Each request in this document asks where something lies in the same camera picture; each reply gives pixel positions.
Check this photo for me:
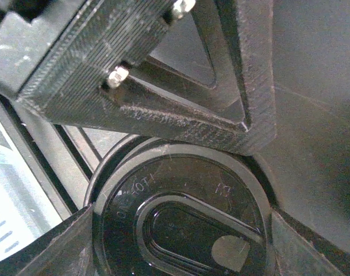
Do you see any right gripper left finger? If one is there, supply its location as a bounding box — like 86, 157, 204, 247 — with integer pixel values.
0, 204, 95, 275

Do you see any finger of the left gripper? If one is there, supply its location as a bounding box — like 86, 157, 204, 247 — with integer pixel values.
98, 1, 276, 155

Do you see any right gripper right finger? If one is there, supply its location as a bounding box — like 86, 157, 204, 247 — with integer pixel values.
271, 207, 350, 275

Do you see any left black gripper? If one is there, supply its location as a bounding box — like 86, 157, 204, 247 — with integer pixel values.
0, 0, 197, 136

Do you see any black plastic cup lid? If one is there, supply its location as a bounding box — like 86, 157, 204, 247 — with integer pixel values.
84, 135, 275, 275

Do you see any light blue cable duct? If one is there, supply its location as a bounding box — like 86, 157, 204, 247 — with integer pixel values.
0, 201, 21, 260

